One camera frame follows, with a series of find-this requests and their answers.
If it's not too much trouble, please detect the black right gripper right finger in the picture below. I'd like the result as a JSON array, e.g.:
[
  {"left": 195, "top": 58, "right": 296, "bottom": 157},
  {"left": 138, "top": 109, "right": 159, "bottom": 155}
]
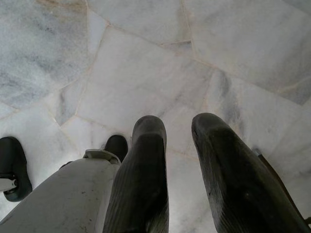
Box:
[{"left": 191, "top": 113, "right": 311, "bottom": 233}]

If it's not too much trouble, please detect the grey robot right leg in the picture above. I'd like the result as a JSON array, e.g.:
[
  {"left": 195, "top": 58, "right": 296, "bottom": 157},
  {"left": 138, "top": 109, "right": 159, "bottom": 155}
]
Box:
[{"left": 0, "top": 149, "right": 122, "bottom": 233}]

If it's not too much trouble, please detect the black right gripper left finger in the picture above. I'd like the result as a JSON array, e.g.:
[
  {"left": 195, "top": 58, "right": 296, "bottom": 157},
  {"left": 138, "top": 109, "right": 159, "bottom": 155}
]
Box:
[{"left": 103, "top": 115, "right": 170, "bottom": 233}]

